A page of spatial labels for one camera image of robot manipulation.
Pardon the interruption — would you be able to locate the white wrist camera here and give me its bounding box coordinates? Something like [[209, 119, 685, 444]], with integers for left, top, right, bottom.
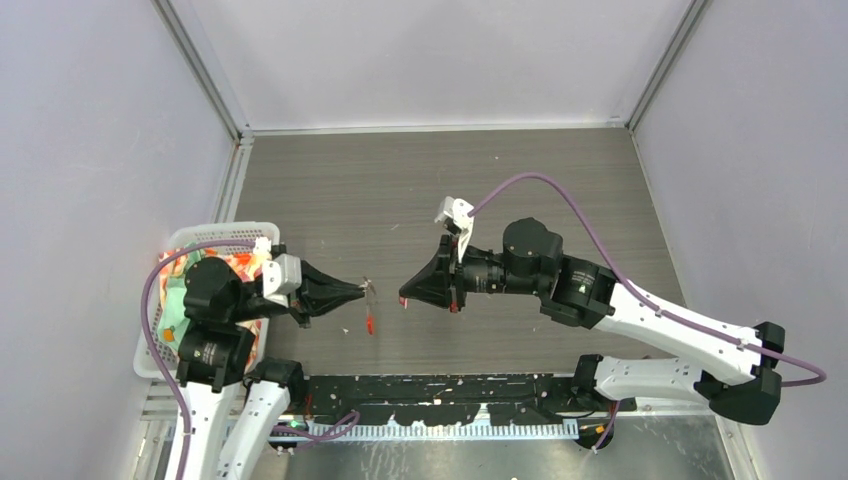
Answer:
[[434, 196, 475, 263], [253, 237, 303, 306]]

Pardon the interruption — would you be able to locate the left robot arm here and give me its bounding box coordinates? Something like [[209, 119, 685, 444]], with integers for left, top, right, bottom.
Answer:
[[160, 237, 368, 479]]

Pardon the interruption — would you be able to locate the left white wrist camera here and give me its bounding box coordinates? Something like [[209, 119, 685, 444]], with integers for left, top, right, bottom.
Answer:
[[253, 237, 303, 306]]

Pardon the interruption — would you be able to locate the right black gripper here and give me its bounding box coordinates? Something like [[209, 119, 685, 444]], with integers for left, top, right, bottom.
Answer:
[[400, 230, 543, 311]]

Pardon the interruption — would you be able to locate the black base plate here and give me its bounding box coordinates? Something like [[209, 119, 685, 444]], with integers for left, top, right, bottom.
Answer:
[[286, 373, 613, 427]]

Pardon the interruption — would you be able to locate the colourful patterned cloth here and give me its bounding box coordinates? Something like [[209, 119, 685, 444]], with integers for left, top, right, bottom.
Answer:
[[151, 247, 267, 371]]

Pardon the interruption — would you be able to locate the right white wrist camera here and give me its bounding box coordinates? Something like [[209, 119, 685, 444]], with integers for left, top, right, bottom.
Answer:
[[434, 196, 475, 263]]

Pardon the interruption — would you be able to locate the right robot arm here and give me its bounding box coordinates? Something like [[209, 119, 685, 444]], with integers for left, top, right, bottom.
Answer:
[[399, 217, 785, 426]]

